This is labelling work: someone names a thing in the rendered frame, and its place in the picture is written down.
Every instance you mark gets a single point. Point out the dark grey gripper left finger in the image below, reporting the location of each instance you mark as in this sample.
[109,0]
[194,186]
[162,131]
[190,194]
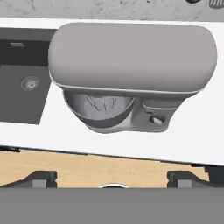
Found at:
[43,177]

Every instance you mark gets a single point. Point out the black round object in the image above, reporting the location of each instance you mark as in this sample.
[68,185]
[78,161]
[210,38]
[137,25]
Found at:
[192,1]

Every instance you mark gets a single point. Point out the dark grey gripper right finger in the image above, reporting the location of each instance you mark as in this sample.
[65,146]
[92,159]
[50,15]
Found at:
[180,177]

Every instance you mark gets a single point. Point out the dark grey sink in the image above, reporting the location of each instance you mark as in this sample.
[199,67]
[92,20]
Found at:
[17,99]

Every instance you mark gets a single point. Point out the grey metal mixer bowl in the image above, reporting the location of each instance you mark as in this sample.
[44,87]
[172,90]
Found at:
[99,110]

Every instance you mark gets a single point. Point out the grey stand mixer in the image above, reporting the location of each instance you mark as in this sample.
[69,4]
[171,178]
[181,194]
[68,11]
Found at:
[131,58]

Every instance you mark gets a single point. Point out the white round object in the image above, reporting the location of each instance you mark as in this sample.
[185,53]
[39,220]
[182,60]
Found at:
[113,185]

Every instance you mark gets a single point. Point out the grey ribbed object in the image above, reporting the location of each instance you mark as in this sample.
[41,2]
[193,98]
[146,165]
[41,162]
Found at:
[216,3]

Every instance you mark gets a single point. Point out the dark cabinet front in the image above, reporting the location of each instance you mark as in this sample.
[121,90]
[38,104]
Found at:
[217,173]

